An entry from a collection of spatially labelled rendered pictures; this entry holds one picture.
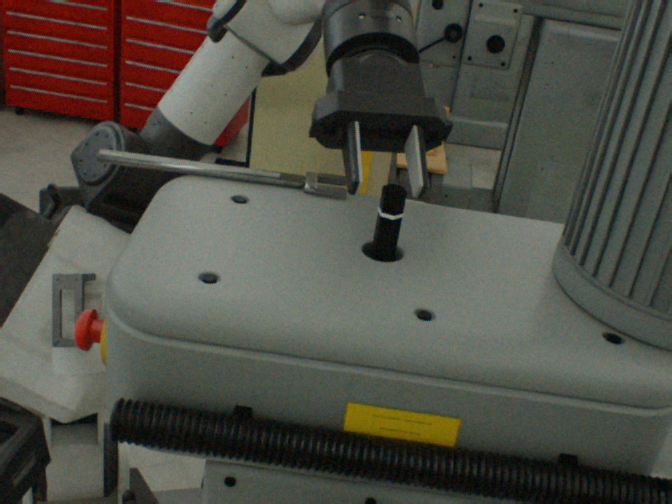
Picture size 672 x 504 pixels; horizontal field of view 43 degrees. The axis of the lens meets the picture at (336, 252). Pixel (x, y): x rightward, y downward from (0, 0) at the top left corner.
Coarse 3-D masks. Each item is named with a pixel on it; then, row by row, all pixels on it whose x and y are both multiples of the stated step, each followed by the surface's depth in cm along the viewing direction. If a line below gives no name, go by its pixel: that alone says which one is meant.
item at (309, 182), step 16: (96, 160) 82; (112, 160) 82; (128, 160) 82; (144, 160) 82; (160, 160) 83; (176, 160) 83; (224, 176) 82; (240, 176) 82; (256, 176) 83; (272, 176) 83; (288, 176) 83; (304, 176) 84; (320, 176) 84; (336, 176) 85; (304, 192) 82; (320, 192) 82; (336, 192) 82
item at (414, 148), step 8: (416, 128) 75; (416, 136) 74; (424, 136) 76; (408, 144) 76; (416, 144) 74; (424, 144) 74; (408, 152) 76; (416, 152) 74; (424, 152) 74; (408, 160) 76; (416, 160) 74; (424, 160) 73; (408, 168) 76; (416, 168) 74; (424, 168) 73; (416, 176) 73; (424, 176) 73; (416, 184) 73; (424, 184) 73; (416, 192) 73; (424, 192) 73
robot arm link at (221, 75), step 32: (224, 0) 104; (224, 32) 109; (320, 32) 108; (192, 64) 111; (224, 64) 109; (256, 64) 110; (192, 96) 111; (224, 96) 111; (192, 128) 112; (224, 128) 116
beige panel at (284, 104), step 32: (320, 64) 242; (256, 96) 248; (288, 96) 247; (320, 96) 247; (256, 128) 253; (288, 128) 252; (256, 160) 258; (288, 160) 257; (320, 160) 256; (384, 160) 255
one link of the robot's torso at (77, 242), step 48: (0, 192) 110; (0, 240) 110; (48, 240) 111; (96, 240) 113; (0, 288) 110; (48, 288) 111; (0, 336) 109; (48, 336) 111; (0, 384) 110; (48, 384) 111; (96, 384) 113
